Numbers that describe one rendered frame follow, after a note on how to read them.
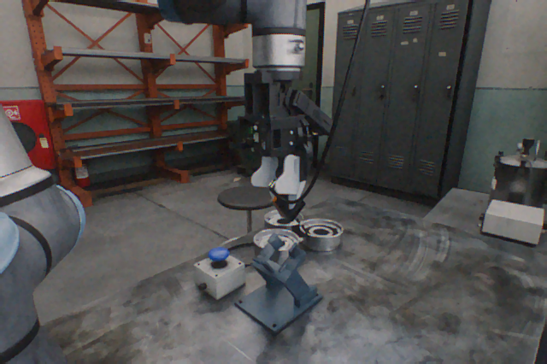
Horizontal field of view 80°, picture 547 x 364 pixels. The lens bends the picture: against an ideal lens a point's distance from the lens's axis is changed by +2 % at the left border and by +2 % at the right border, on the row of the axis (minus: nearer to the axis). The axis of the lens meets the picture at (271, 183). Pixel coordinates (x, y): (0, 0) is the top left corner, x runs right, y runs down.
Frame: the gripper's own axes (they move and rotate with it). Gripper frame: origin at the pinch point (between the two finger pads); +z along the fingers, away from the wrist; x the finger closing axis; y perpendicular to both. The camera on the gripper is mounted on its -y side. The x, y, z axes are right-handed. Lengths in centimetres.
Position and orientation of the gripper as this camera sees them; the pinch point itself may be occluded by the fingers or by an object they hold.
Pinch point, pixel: (285, 197)
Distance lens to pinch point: 54.6
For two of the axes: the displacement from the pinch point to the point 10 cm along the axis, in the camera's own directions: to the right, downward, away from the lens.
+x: 7.1, 2.1, -6.7
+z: 0.0, 9.5, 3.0
